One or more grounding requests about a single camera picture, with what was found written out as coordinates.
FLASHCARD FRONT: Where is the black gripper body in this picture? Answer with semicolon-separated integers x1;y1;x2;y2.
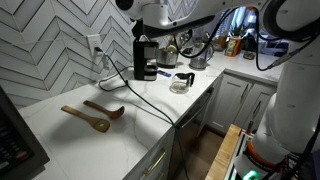
131;19;146;40

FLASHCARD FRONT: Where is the black drip coffeemaker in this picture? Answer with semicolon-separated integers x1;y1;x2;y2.
132;35;160;82

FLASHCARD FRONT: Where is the stainless steel utensil pot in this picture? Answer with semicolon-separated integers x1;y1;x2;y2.
155;47;180;70

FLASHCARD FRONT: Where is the glass electric kettle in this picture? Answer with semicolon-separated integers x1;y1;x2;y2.
188;42;215;71

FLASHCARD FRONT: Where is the glass coffee carafe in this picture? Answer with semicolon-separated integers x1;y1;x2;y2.
169;71;196;95

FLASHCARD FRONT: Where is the wooden spoon on counter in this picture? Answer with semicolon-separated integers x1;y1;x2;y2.
82;99;126;120

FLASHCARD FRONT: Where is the green and yellow canister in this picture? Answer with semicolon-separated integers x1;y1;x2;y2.
223;35;243;58

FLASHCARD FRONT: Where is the grey dishwasher front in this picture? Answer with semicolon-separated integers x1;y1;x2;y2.
168;86;215;180

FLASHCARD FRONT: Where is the wooden spatula with hole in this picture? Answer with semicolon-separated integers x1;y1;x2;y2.
60;105;111;134

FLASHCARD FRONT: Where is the small brown dish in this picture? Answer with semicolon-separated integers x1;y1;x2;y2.
242;50;257;61

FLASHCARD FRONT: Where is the grey cabinet door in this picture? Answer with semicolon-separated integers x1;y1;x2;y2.
205;73;253;135
240;82;278;133

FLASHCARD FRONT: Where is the grey drawer front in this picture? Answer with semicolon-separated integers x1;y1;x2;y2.
122;127;177;180

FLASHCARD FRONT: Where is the wooden robot cart top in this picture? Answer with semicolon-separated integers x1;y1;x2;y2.
204;123;242;180

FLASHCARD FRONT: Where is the white wall outlet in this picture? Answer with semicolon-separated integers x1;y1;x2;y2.
86;33;104;57

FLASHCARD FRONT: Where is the black coffeemaker power cord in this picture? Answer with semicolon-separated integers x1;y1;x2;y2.
97;64;135;92

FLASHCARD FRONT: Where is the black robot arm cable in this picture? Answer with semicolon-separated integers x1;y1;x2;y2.
172;6;242;60

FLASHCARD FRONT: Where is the long black power cable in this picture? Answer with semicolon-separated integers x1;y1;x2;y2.
94;46;190;180

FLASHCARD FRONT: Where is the gold drawer handle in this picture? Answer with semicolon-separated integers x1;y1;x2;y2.
142;150;167;177

